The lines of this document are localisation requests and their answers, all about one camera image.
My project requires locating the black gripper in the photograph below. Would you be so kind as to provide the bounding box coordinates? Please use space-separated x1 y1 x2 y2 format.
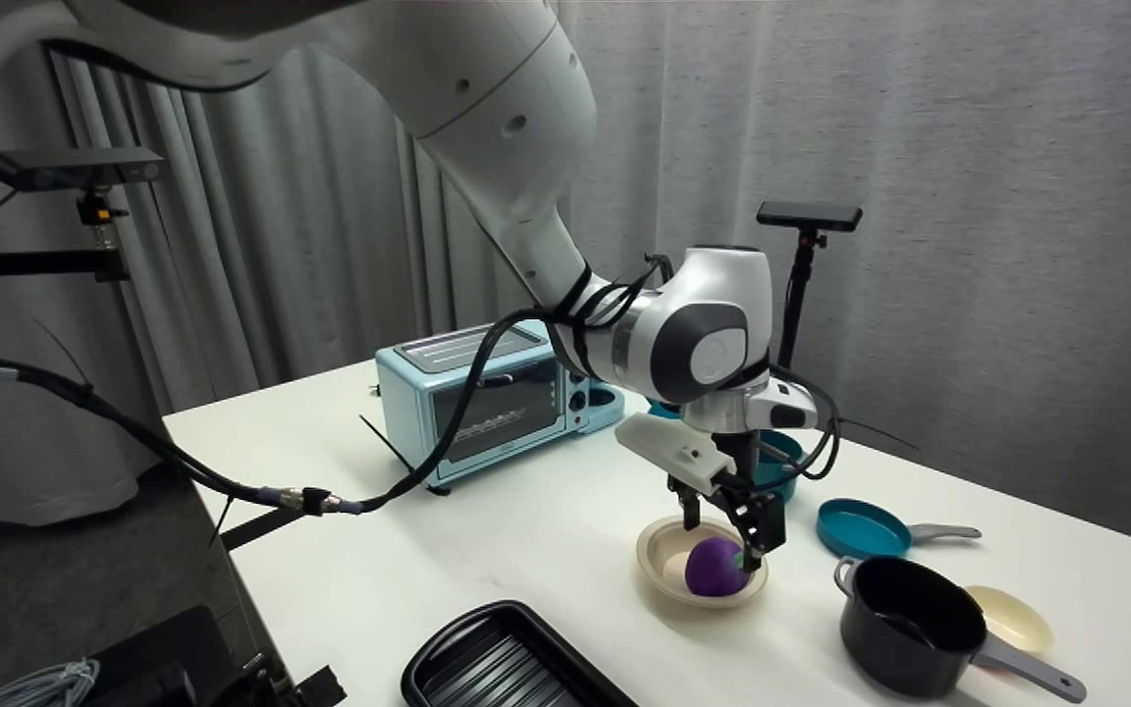
664 429 793 569

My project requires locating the black camera on clamp mount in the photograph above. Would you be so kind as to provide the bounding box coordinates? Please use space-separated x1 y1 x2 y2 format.
0 146 167 252

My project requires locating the purple ball shaped object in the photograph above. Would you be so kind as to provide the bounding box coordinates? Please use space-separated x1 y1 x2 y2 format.
684 530 748 603

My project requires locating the teal toy pot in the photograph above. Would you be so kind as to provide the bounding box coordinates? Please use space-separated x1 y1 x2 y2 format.
753 429 811 506

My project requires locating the beige shallow bowl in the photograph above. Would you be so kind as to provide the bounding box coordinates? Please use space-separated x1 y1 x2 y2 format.
633 509 772 611

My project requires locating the black toy pot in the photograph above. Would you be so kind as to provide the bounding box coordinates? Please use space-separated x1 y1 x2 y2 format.
828 555 1091 707

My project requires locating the teal toy frying pan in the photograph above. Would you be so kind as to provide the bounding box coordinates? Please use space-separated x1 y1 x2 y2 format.
811 496 986 564

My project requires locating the black camera on thin stand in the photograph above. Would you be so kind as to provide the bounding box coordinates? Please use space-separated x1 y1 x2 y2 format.
753 197 867 375

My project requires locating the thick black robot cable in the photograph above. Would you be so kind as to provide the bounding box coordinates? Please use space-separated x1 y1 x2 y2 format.
0 260 674 523

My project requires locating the thin black camera cable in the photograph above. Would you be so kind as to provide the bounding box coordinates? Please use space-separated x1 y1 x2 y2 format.
772 366 846 485

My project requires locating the black ridged baking tray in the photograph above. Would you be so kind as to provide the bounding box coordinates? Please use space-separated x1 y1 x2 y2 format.
395 595 641 707

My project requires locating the light blue toaster oven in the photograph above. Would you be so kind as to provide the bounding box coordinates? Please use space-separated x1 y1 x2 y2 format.
369 313 633 500

